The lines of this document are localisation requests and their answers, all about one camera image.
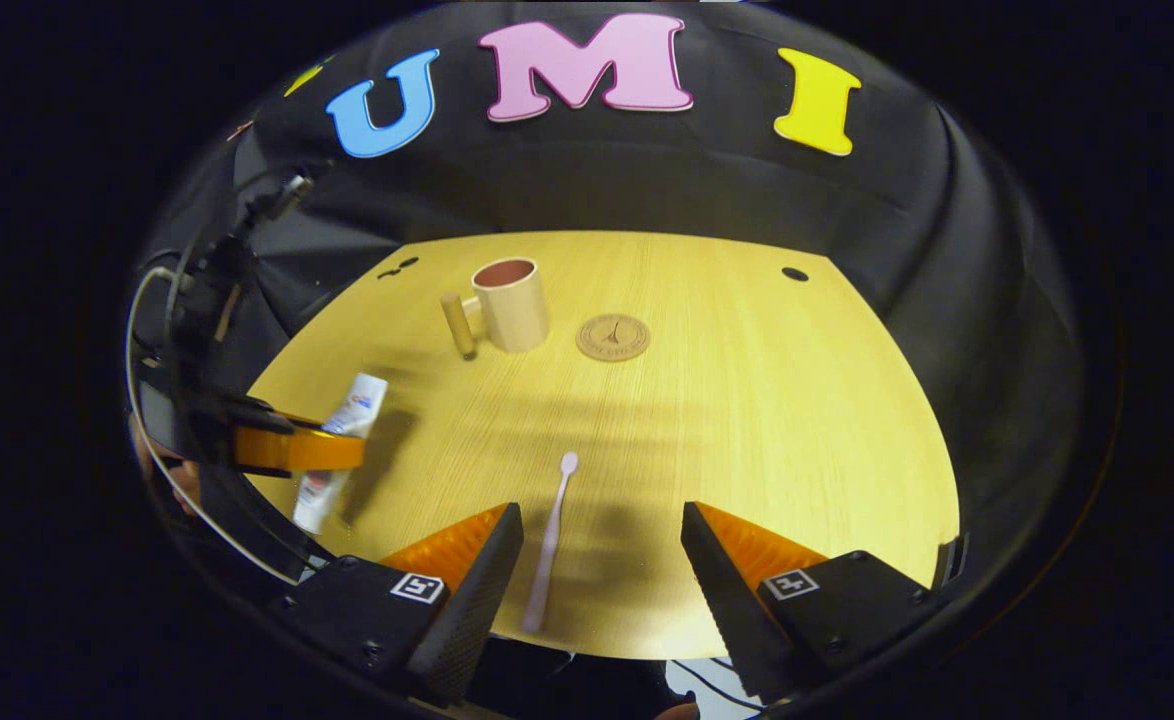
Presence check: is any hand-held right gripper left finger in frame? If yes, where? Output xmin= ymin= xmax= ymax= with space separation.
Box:
xmin=272 ymin=502 xmax=526 ymax=706

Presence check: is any black backdrop cloth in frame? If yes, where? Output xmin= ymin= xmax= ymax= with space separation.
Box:
xmin=132 ymin=0 xmax=1088 ymax=641

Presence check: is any pale pink toothbrush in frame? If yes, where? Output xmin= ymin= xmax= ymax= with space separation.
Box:
xmin=521 ymin=452 xmax=580 ymax=635

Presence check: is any white toothpaste tube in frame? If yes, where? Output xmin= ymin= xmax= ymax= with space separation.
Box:
xmin=292 ymin=372 xmax=389 ymax=536

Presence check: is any round wooden coaster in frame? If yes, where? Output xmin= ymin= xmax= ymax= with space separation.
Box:
xmin=576 ymin=313 xmax=651 ymax=362

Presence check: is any wooden desktop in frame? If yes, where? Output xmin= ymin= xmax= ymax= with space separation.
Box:
xmin=247 ymin=230 xmax=960 ymax=661

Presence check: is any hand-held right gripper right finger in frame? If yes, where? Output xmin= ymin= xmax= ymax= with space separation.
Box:
xmin=680 ymin=500 xmax=948 ymax=705

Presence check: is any beige cup with wooden handle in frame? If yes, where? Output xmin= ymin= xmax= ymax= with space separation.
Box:
xmin=440 ymin=257 xmax=551 ymax=359

